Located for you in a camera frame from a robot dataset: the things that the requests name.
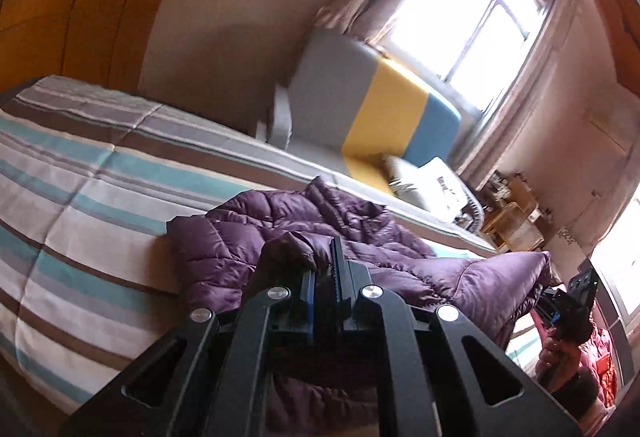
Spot purple quilted down jacket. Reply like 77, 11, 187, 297
167, 179, 550, 435

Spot person's right hand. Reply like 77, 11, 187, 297
535, 331, 597, 394

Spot wooden side shelf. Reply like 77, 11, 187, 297
480, 171, 544, 253

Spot grey round chair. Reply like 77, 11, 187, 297
456, 183, 485, 235

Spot striped bed quilt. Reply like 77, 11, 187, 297
1, 76, 492, 413

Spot white printed cushion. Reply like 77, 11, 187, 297
382, 154, 469, 223

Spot grey yellow blue sofa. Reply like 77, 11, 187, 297
254, 28, 461, 193

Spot bright window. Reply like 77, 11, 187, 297
382, 0, 541, 112

